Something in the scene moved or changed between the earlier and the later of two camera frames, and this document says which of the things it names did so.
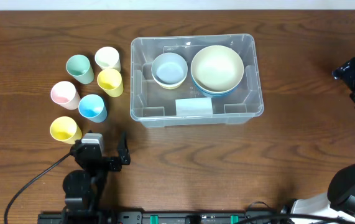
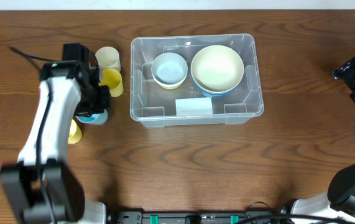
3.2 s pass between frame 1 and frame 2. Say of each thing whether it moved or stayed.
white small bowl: stayed
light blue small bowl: stayed
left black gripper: moved
